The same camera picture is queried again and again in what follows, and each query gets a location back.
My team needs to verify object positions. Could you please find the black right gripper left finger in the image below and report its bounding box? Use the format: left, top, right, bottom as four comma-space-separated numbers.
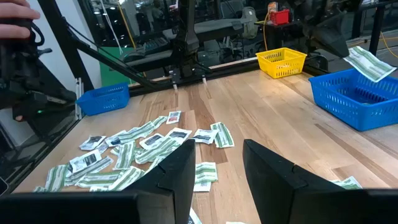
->
123, 139, 197, 224

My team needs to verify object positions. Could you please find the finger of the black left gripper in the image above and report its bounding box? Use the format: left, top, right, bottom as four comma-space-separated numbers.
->
310, 15, 351, 59

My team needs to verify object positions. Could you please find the person's hand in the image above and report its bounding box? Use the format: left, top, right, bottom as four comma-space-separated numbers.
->
0, 0, 41, 40

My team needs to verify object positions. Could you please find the silver aluminium bracket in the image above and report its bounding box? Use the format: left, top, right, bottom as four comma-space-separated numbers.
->
74, 77, 84, 121

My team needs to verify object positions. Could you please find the black computer mouse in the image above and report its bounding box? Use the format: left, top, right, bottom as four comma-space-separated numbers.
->
121, 51, 146, 63

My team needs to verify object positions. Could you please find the black keyboard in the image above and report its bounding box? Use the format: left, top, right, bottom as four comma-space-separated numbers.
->
143, 36, 170, 54

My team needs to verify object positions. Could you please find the red plastic box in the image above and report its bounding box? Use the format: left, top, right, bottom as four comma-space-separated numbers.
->
269, 8, 291, 26

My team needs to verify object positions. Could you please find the yellow plastic basket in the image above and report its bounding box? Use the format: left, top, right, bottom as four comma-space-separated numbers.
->
255, 47, 308, 79

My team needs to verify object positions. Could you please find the green panel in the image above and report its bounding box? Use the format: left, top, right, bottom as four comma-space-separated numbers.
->
98, 46, 137, 88

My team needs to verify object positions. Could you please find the white red-print wipe packet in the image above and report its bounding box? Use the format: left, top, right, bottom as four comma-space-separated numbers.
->
166, 111, 182, 125

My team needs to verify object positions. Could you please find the white hanging cord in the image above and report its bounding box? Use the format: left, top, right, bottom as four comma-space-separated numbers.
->
99, 0, 124, 54

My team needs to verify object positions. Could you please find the blue plastic basket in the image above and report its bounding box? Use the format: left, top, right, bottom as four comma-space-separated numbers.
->
309, 67, 398, 132
75, 82, 131, 116

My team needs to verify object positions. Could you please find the grey desk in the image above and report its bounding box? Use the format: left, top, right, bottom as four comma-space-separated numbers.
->
123, 17, 253, 74

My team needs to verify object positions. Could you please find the yellow cable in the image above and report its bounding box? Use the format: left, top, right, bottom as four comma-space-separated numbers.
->
262, 12, 271, 52
351, 30, 398, 60

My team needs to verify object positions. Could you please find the olive green backpack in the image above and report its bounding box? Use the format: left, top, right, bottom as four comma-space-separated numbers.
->
241, 6, 259, 40

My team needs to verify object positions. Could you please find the orange hanging cord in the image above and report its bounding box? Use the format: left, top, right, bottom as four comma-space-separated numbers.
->
119, 5, 137, 48

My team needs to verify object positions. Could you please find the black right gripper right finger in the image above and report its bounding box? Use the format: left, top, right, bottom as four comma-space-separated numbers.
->
242, 139, 345, 224

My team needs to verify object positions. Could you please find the black office desk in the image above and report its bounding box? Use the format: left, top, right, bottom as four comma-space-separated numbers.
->
254, 0, 398, 72

